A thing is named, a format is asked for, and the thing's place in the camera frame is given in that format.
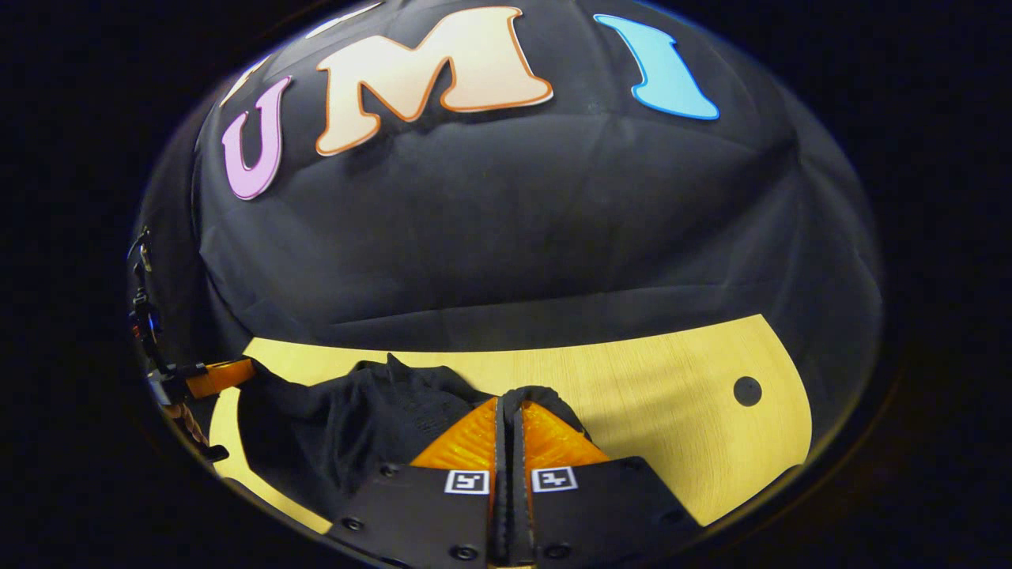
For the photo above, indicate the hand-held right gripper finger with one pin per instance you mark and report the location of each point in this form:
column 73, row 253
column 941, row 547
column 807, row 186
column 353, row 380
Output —
column 517, row 474
column 498, row 474

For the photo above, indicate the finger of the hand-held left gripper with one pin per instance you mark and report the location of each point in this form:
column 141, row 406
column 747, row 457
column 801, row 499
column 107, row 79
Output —
column 225, row 377

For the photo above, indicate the black button shirt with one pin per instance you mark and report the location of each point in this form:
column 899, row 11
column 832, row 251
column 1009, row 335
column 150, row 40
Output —
column 348, row 427

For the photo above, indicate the round black table grommet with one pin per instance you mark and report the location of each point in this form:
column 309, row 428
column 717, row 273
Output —
column 747, row 391

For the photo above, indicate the black backdrop cloth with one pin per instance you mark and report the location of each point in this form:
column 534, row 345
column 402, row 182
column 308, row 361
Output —
column 514, row 221

